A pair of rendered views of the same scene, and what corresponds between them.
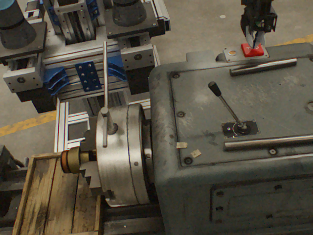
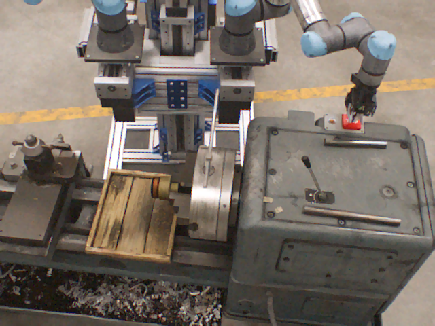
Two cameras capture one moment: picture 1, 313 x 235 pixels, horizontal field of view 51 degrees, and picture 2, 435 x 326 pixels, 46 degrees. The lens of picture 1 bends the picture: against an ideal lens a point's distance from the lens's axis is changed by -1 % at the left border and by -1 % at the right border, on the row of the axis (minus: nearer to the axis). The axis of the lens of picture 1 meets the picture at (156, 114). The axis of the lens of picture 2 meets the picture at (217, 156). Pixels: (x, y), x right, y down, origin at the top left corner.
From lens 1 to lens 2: 0.71 m
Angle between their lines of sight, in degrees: 5
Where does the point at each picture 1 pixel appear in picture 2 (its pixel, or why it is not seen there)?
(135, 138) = (228, 184)
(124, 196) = (206, 231)
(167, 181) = (251, 227)
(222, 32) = not seen: hidden behind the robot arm
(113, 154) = (206, 193)
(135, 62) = (233, 96)
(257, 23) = (357, 106)
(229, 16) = not seen: hidden behind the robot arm
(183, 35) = (287, 39)
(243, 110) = (327, 180)
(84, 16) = (188, 32)
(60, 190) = (135, 210)
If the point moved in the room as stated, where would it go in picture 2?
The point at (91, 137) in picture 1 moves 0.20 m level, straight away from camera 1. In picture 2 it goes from (184, 171) to (170, 127)
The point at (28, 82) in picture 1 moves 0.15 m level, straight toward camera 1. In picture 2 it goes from (117, 91) to (129, 117)
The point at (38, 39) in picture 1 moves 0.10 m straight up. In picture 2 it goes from (136, 47) to (134, 27)
